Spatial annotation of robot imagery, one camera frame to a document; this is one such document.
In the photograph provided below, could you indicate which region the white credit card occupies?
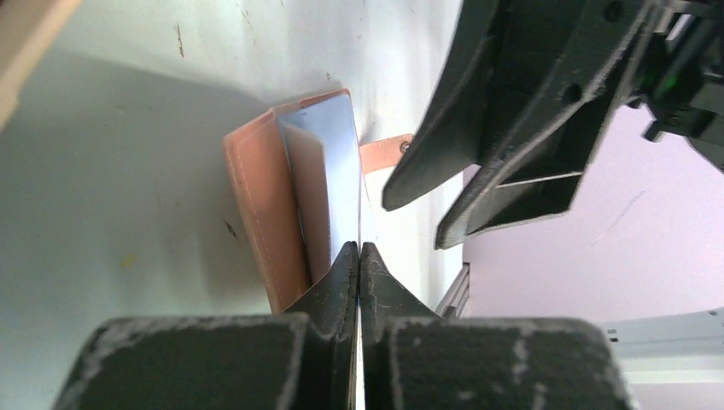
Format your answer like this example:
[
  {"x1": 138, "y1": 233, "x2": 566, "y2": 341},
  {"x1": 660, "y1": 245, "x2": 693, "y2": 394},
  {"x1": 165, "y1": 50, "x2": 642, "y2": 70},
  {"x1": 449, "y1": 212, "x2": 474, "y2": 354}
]
[{"x1": 277, "y1": 93, "x2": 363, "y2": 410}]

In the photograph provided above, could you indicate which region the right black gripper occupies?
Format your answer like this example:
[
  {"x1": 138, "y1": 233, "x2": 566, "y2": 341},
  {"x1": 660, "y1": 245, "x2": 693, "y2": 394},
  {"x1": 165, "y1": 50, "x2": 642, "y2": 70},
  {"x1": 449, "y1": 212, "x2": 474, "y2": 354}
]
[{"x1": 382, "y1": 1, "x2": 654, "y2": 249}]

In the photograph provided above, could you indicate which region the aluminium frame rail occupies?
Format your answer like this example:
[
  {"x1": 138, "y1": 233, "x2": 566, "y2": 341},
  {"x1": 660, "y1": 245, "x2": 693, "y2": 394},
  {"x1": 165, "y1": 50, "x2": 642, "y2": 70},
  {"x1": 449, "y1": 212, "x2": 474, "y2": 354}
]
[{"x1": 408, "y1": 266, "x2": 723, "y2": 395}]

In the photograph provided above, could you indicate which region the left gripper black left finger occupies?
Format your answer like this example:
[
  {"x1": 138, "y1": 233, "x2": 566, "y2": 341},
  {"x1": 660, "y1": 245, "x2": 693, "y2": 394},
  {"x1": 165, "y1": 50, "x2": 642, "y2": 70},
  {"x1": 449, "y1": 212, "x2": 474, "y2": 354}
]
[{"x1": 286, "y1": 242, "x2": 359, "y2": 409}]

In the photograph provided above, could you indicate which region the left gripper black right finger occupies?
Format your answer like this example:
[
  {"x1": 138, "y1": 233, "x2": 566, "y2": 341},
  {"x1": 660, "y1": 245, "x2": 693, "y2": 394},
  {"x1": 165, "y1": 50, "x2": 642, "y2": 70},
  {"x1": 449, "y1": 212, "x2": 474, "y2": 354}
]
[{"x1": 359, "y1": 242, "x2": 439, "y2": 409}]

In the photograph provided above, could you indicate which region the yellow oval tray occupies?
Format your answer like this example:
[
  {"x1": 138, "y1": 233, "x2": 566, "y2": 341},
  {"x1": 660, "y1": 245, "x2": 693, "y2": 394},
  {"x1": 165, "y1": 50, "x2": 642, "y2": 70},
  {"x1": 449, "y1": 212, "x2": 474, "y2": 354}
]
[{"x1": 1, "y1": 0, "x2": 80, "y2": 126}]

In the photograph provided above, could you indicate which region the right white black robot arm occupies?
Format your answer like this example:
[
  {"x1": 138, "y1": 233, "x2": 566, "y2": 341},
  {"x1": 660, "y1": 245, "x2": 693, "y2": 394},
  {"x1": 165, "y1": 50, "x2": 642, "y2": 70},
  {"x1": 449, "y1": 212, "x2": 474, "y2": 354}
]
[{"x1": 382, "y1": 0, "x2": 723, "y2": 249}]

